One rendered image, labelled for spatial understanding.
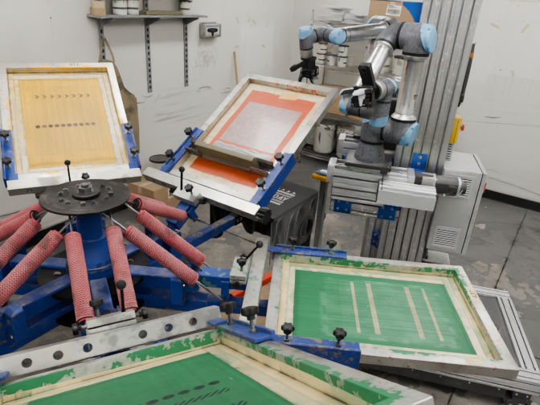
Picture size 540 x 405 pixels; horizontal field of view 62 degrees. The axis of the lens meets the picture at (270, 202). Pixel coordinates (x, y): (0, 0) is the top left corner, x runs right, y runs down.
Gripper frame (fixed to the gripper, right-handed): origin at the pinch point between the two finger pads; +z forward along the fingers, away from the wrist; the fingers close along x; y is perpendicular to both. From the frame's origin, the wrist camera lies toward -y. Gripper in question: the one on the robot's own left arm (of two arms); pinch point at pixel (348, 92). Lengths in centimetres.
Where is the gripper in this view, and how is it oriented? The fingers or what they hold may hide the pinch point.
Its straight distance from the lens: 169.7
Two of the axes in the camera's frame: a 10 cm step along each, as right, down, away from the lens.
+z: -6.2, 3.0, -7.3
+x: -7.8, -1.8, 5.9
